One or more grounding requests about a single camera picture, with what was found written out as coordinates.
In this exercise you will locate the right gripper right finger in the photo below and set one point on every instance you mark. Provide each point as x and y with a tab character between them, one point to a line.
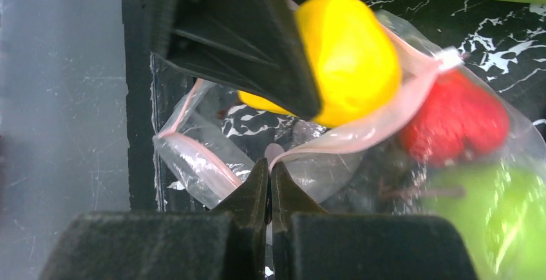
311	243

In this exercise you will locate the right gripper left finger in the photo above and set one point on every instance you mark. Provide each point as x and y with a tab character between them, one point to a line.
227	242

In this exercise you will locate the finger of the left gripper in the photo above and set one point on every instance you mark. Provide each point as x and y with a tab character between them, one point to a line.
249	45

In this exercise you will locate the yellow fake pepper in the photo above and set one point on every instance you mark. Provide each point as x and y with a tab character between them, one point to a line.
355	64

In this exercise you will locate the clear zip top bag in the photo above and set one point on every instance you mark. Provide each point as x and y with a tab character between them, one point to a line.
321	160

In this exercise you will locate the fake purple grapes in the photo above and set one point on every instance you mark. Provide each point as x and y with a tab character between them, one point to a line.
386	181

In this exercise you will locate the green fake apple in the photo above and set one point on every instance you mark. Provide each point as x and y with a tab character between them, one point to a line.
499	211

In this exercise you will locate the red fake fruit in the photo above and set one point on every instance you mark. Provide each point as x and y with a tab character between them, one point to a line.
458	120

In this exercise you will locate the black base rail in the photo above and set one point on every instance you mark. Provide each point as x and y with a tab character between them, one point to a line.
154	88

